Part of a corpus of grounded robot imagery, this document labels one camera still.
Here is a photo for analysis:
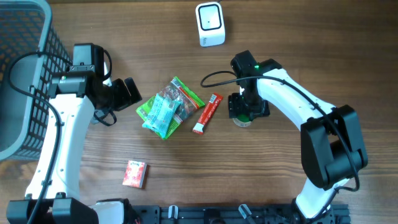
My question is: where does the green lid jar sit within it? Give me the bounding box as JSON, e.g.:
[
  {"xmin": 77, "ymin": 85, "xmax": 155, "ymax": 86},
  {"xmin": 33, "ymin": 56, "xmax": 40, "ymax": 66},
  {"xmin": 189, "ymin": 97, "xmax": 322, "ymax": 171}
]
[{"xmin": 233, "ymin": 115, "xmax": 252, "ymax": 128}]

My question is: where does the teal packet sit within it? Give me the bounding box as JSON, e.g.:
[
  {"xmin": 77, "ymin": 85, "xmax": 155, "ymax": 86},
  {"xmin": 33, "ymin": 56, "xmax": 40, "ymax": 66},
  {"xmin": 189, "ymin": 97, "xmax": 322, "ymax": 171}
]
[{"xmin": 142, "ymin": 94, "xmax": 181, "ymax": 139}]

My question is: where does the green snack packet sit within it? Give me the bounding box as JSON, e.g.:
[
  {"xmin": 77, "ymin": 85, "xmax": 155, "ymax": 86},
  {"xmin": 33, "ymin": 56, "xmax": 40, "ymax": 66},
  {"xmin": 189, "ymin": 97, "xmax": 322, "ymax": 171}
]
[{"xmin": 136, "ymin": 76, "xmax": 206, "ymax": 140}]

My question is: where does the red stick packet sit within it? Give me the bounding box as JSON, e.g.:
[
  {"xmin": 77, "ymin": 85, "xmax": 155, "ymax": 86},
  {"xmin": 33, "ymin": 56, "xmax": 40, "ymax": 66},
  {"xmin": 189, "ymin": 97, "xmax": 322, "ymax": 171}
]
[{"xmin": 193, "ymin": 93, "xmax": 223, "ymax": 134}]

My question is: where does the pink tissue pack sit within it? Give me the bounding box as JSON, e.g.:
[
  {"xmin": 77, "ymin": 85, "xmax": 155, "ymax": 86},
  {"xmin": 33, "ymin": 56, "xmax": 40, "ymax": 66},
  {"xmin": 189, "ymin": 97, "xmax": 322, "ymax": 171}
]
[{"xmin": 123, "ymin": 161, "xmax": 147, "ymax": 189}]

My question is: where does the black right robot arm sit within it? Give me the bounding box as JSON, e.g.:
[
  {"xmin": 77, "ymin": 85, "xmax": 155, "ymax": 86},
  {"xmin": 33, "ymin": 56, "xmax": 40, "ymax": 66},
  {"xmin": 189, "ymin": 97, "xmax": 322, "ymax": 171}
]
[{"xmin": 228, "ymin": 50, "xmax": 368, "ymax": 223}]

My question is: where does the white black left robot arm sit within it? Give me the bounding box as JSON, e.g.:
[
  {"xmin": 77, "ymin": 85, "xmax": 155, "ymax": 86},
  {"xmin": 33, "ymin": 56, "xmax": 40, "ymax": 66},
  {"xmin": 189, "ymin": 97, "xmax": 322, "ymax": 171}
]
[{"xmin": 6, "ymin": 43, "xmax": 142, "ymax": 223}]

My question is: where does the grey plastic mesh basket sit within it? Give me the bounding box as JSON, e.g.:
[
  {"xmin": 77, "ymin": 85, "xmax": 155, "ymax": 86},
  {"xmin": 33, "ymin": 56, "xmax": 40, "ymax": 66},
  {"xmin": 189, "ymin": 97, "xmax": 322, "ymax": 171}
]
[{"xmin": 1, "ymin": 0, "xmax": 70, "ymax": 160}]

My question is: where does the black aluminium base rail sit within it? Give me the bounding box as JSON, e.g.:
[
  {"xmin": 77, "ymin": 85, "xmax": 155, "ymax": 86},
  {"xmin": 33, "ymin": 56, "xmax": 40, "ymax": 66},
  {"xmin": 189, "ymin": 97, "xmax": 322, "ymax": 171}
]
[{"xmin": 73, "ymin": 203, "xmax": 351, "ymax": 224}]

